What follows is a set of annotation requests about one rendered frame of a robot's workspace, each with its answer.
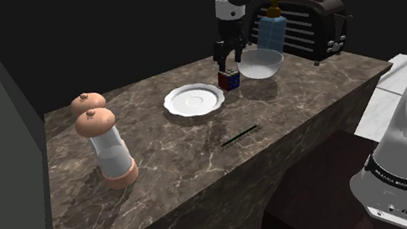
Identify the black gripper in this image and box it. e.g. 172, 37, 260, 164
206, 15, 253, 75

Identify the colourful puzzle cube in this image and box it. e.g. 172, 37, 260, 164
215, 66, 243, 94

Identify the white bowl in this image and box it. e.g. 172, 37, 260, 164
235, 43, 288, 84

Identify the blue soap dispenser bottle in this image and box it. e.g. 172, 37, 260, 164
248, 0, 294, 59

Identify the white scalloped plate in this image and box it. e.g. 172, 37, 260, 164
160, 78, 228, 122

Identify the dark green pen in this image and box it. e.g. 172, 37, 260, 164
217, 123, 264, 149

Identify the black toaster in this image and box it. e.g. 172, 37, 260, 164
242, 0, 362, 77

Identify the clear grinder with peach cap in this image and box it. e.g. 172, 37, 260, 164
72, 101, 142, 195
67, 89, 110, 121

